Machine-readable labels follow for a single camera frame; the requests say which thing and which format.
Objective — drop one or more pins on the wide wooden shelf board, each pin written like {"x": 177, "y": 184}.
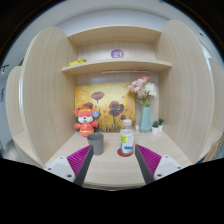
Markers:
{"x": 116, "y": 66}

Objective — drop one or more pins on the yellow poppy flower painting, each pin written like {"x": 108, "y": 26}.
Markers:
{"x": 110, "y": 95}

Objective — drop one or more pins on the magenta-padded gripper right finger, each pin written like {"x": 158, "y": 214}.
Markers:
{"x": 168, "y": 166}

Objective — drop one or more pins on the small yellow toy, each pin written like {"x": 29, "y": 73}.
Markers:
{"x": 77, "y": 62}

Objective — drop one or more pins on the grey mug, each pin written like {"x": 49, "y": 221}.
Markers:
{"x": 96, "y": 145}

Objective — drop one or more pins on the flat round red coaster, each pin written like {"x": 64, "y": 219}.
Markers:
{"x": 120, "y": 154}

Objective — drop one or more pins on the teal faceted vase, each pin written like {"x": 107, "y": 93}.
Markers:
{"x": 145, "y": 120}

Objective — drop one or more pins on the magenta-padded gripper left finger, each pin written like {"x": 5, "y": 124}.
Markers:
{"x": 60, "y": 166}

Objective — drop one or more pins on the small potted succulent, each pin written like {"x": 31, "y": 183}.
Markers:
{"x": 161, "y": 124}
{"x": 155, "y": 128}

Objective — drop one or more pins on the short wooden shelf board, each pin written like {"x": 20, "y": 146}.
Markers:
{"x": 115, "y": 35}

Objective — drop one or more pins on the pink and white flower bouquet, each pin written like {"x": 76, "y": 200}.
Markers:
{"x": 141, "y": 90}

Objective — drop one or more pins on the round purple sticker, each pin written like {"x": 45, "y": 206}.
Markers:
{"x": 117, "y": 53}

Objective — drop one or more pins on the clear plastic drink bottle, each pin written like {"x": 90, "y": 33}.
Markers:
{"x": 127, "y": 138}

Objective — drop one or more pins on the white light bar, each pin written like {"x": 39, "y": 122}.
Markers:
{"x": 126, "y": 71}

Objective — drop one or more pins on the red plush toy figure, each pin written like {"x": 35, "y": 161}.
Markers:
{"x": 86, "y": 123}

